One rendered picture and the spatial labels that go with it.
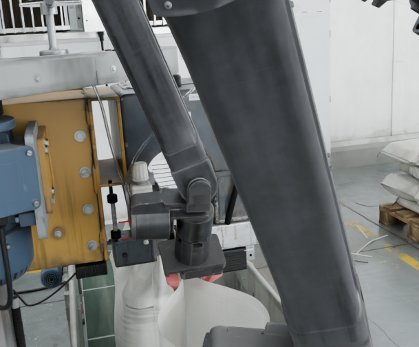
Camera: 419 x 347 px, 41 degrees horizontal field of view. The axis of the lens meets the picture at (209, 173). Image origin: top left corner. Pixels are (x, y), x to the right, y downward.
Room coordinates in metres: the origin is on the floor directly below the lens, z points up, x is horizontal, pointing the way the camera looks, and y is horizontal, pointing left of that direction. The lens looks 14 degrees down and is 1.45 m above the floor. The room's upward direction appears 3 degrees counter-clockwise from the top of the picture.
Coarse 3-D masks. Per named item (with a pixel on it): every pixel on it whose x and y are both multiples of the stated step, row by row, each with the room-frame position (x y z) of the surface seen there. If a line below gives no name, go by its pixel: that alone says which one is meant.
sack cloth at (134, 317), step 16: (128, 224) 1.57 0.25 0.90; (112, 256) 1.54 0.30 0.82; (128, 272) 1.38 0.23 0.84; (144, 272) 1.28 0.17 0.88; (160, 272) 1.23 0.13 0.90; (128, 288) 1.29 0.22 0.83; (144, 288) 1.26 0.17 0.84; (160, 288) 1.26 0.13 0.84; (128, 304) 1.29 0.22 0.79; (144, 304) 1.27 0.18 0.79; (160, 304) 1.28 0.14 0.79; (128, 320) 1.30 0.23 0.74; (144, 320) 1.28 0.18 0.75; (128, 336) 1.31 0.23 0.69; (144, 336) 1.28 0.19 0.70
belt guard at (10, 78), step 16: (176, 48) 1.11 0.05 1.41; (0, 64) 0.80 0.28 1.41; (16, 64) 0.82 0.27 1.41; (32, 64) 0.84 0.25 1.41; (48, 64) 0.87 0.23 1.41; (64, 64) 0.89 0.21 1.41; (80, 64) 0.91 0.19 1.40; (96, 64) 0.94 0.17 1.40; (112, 64) 0.97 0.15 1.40; (176, 64) 1.10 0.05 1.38; (0, 80) 0.80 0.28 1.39; (16, 80) 0.82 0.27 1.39; (32, 80) 0.84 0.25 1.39; (48, 80) 0.86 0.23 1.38; (64, 80) 0.89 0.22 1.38; (80, 80) 0.91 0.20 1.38; (96, 80) 0.94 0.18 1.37; (112, 80) 0.97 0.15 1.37; (128, 80) 1.00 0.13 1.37; (0, 96) 0.80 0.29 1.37; (16, 96) 0.82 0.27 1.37
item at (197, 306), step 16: (192, 288) 0.91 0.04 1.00; (208, 288) 0.88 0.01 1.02; (224, 288) 0.86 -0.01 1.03; (176, 304) 0.85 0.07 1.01; (192, 304) 0.91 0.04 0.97; (208, 304) 0.88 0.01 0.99; (224, 304) 0.86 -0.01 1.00; (240, 304) 0.84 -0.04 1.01; (256, 304) 0.81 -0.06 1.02; (160, 320) 0.79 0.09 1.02; (176, 320) 0.85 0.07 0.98; (192, 320) 0.92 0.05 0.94; (208, 320) 0.88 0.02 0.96; (224, 320) 0.86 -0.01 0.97; (240, 320) 0.84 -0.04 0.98; (256, 320) 0.81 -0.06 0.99; (160, 336) 0.72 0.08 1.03; (176, 336) 0.84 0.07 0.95; (192, 336) 0.92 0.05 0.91
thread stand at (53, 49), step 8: (32, 0) 1.10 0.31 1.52; (40, 0) 1.09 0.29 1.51; (48, 0) 0.85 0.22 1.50; (56, 0) 1.10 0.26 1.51; (64, 0) 1.11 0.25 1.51; (72, 0) 1.13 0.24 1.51; (40, 8) 1.01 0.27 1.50; (48, 8) 1.00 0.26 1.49; (56, 8) 1.01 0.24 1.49; (48, 16) 1.00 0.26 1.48; (48, 24) 1.00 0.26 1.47; (48, 32) 1.00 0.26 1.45; (48, 40) 1.01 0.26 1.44; (56, 48) 1.01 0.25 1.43
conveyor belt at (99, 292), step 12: (108, 252) 2.66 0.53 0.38; (108, 264) 2.51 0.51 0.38; (96, 276) 2.38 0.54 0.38; (108, 276) 2.37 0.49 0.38; (84, 288) 2.26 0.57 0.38; (96, 288) 2.25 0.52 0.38; (108, 288) 2.24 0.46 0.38; (84, 300) 2.15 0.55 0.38; (96, 300) 2.14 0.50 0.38; (108, 300) 2.13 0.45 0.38; (96, 312) 2.04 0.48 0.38; (108, 312) 2.03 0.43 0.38; (96, 324) 1.94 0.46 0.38; (108, 324) 1.93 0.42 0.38; (96, 336) 1.85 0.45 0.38; (108, 336) 1.85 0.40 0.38
